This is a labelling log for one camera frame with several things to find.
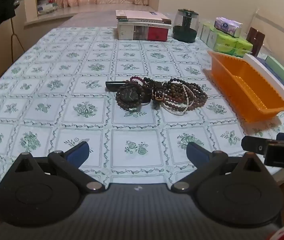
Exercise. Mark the green glass jar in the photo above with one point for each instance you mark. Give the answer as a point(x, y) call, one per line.
point(185, 27)

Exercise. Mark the pile of bagged clutter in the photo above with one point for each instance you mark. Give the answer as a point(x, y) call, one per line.
point(47, 3)

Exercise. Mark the green tissue multipack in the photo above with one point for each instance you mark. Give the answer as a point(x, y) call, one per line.
point(222, 42)

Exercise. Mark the green edged book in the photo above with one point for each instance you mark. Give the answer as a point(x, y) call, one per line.
point(157, 23)

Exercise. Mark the orange plastic tray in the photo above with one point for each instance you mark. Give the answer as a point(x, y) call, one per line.
point(234, 75)

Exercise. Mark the black wristwatch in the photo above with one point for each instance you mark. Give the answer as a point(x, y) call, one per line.
point(130, 93)

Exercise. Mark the stack of books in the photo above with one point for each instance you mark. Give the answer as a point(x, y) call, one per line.
point(142, 15)

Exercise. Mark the black tube case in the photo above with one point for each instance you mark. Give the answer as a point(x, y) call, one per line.
point(114, 85)

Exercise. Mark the black buckled band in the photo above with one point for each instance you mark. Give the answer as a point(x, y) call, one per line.
point(158, 94)

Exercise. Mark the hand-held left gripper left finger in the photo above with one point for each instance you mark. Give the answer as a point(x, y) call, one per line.
point(78, 153)

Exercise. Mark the long white box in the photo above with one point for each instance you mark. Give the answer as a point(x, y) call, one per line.
point(272, 85)

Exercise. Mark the purple tissue pack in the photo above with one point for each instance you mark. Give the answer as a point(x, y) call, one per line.
point(228, 26)

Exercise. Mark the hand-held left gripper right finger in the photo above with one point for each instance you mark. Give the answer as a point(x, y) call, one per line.
point(197, 153)

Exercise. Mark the brown box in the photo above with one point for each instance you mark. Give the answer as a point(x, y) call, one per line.
point(255, 41)

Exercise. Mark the white red carton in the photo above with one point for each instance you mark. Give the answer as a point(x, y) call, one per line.
point(142, 33)

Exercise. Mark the plastic-wrapped white headboard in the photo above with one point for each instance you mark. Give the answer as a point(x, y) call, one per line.
point(279, 30)

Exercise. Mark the long green box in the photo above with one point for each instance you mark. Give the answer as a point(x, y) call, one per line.
point(282, 71)

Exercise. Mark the green floral tablecloth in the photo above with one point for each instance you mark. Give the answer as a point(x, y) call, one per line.
point(57, 100)

